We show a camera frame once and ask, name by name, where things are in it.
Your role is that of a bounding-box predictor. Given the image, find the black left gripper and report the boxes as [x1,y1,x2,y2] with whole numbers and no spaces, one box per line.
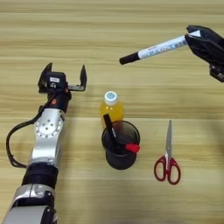
[38,61,88,114]

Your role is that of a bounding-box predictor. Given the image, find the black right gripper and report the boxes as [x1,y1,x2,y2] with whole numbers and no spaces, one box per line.
[184,24,224,83]

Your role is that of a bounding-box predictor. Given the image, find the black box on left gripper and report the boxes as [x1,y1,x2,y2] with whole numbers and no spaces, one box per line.
[45,71,67,91]

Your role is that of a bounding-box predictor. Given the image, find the black marker pen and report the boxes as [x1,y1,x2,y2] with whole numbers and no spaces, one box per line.
[102,113,124,153]

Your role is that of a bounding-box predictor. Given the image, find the red capped marker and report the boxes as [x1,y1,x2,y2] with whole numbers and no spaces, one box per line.
[124,142,142,155]

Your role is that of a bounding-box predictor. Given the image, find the black mesh pen holder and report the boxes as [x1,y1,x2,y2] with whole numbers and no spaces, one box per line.
[101,120,141,172]

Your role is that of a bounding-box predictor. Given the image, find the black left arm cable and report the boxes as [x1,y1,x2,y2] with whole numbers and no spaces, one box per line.
[5,99,58,170]

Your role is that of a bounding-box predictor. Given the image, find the red handled scissors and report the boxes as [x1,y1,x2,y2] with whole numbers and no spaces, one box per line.
[153,119,182,186]

